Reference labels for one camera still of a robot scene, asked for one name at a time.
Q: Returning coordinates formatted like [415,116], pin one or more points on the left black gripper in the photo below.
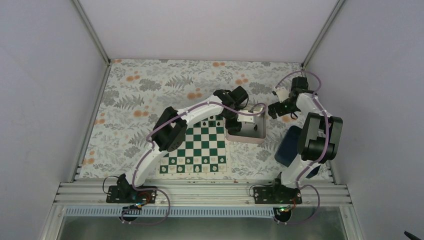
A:
[229,126]

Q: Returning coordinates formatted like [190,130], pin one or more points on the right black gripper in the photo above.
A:
[280,111]

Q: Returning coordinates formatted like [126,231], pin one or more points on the pink metal tin tray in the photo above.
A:
[247,133]

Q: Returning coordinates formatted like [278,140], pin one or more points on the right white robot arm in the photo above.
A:
[317,121]

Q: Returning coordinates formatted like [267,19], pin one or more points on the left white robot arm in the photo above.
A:
[169,133]

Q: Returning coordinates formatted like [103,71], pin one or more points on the green white chessboard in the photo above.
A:
[203,154]

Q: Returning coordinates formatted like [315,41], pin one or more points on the dark blue tin lid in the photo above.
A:
[294,150]

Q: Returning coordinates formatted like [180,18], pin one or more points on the floral table mat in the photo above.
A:
[138,91]

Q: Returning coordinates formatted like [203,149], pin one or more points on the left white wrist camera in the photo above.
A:
[246,118]

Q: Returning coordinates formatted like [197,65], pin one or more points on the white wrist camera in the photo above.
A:
[246,118]
[282,93]

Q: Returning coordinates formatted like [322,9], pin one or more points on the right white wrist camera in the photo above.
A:
[282,93]

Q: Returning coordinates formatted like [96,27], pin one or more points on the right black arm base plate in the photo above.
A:
[282,196]

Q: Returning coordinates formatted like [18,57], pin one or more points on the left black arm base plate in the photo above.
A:
[131,196]

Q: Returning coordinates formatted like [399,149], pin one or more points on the aluminium rail frame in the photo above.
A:
[200,194]

